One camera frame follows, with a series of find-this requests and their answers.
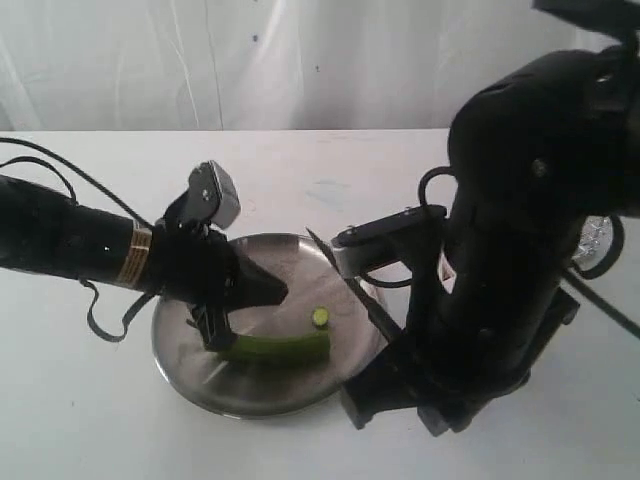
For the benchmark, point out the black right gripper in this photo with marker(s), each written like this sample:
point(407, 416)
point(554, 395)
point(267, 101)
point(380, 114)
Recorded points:
point(398, 378)

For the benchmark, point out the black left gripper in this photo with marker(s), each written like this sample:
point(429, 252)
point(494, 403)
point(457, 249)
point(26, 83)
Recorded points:
point(192, 262)

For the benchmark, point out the black handled kitchen knife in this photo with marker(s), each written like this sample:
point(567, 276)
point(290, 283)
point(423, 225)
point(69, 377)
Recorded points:
point(377, 315)

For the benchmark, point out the green cucumber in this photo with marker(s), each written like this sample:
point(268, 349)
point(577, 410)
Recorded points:
point(307, 348)

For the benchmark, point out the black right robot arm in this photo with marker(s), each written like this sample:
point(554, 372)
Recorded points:
point(534, 155)

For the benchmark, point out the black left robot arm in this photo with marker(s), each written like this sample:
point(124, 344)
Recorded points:
point(46, 232)

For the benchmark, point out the round steel plate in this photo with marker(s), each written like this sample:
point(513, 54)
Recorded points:
point(255, 390)

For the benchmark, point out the white backdrop curtain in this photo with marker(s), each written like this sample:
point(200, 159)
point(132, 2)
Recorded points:
point(262, 65)

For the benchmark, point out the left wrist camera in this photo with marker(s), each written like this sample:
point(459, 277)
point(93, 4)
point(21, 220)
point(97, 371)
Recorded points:
point(212, 197)

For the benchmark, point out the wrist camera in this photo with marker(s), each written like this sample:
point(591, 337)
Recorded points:
point(412, 237)
point(212, 197)

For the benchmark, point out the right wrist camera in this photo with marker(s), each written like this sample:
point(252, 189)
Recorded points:
point(412, 237)

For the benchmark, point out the chrome wire utensil holder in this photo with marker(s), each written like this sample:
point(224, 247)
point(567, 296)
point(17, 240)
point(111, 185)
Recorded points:
point(595, 241)

